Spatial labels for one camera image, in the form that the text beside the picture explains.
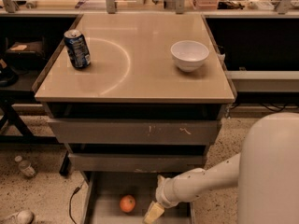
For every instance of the white ceramic bowl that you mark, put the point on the white ceramic bowl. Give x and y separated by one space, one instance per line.
189 55

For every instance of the grey drawer cabinet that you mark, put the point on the grey drawer cabinet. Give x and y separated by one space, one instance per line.
132 76

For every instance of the white shoe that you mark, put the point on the white shoe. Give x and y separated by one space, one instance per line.
22 217

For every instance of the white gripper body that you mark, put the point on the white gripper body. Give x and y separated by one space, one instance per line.
162 192

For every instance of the blue soda can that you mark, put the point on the blue soda can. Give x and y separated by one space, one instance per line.
77 49

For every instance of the black side table frame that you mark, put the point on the black side table frame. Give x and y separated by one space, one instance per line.
13 105

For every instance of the black round object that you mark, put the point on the black round object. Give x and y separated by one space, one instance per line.
7 75

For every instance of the top grey drawer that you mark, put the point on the top grey drawer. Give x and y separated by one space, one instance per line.
135 132

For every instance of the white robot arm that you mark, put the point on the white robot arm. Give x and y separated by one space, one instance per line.
266 172

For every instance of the orange fruit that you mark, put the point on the orange fruit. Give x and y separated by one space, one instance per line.
127 203

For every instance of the grey drawer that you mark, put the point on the grey drawer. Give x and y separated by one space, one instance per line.
135 132
135 163

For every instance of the clear plastic bottle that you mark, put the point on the clear plastic bottle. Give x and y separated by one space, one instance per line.
25 167

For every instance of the middle grey drawer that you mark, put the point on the middle grey drawer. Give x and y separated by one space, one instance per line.
135 163

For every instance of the open bottom drawer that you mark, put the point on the open bottom drawer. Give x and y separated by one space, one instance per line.
104 194

